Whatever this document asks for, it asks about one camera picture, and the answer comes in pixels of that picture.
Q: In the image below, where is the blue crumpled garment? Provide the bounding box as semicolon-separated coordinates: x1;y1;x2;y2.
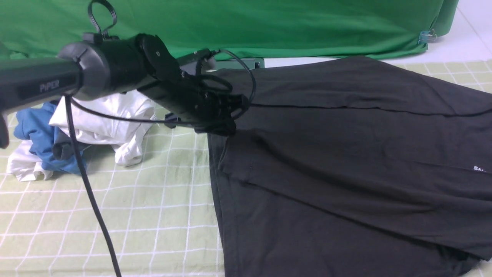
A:
13;100;81;175

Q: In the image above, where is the light green checkered tablecloth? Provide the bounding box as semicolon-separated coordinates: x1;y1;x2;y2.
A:
0;62;492;277

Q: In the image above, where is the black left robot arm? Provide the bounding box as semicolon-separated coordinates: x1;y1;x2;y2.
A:
0;33;256;136

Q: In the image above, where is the dark gray long-sleeved shirt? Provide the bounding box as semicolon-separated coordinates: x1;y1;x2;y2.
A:
208;57;492;277

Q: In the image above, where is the blue binder clip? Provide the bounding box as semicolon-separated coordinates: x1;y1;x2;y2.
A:
417;29;438;45

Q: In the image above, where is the white crumpled shirt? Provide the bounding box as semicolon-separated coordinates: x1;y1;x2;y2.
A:
71;90;157;167

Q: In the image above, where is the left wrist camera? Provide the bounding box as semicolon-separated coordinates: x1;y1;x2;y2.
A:
177;49;216;75

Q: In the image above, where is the green backdrop cloth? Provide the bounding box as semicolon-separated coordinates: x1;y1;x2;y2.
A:
0;0;458;60

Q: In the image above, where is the white garment under pile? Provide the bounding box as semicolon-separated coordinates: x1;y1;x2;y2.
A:
7;140;54;182

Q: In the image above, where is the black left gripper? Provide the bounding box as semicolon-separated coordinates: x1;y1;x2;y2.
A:
138;75;249;136

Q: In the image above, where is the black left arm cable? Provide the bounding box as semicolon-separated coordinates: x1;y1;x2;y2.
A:
64;0;257;277

